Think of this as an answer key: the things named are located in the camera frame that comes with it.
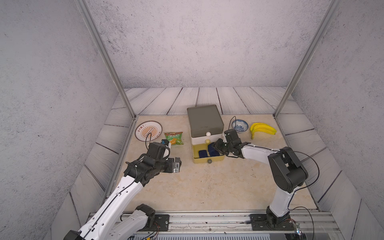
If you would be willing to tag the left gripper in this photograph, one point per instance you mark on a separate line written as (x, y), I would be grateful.
(171, 168)

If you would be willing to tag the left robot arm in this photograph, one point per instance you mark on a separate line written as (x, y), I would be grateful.
(104, 225)

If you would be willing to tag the right frame post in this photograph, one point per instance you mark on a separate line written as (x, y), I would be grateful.
(319, 34)

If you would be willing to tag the navy brooch box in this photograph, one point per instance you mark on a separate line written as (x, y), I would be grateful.
(214, 153)
(203, 154)
(211, 147)

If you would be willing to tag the three-tier drawer cabinet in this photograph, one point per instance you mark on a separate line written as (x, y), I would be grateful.
(206, 126)

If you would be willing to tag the frame post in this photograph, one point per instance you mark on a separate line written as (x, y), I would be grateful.
(319, 34)
(87, 17)

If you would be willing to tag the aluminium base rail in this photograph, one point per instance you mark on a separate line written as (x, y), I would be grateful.
(241, 225)

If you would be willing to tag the left frame post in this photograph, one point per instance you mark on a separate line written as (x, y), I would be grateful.
(87, 17)

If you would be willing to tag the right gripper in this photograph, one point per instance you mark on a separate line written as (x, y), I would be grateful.
(218, 144)

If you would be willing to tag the blue white porcelain bowl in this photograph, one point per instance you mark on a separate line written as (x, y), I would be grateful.
(240, 126)

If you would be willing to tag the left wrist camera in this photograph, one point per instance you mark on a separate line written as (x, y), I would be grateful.
(159, 151)

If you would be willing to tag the round patterned plate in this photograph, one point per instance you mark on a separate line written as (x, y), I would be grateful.
(148, 130)

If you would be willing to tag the green snack bag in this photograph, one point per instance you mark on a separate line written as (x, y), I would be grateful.
(175, 138)

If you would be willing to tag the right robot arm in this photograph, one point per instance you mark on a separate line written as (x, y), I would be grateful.
(288, 172)

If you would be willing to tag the yellow banana bunch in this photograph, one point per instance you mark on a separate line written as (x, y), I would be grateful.
(261, 127)

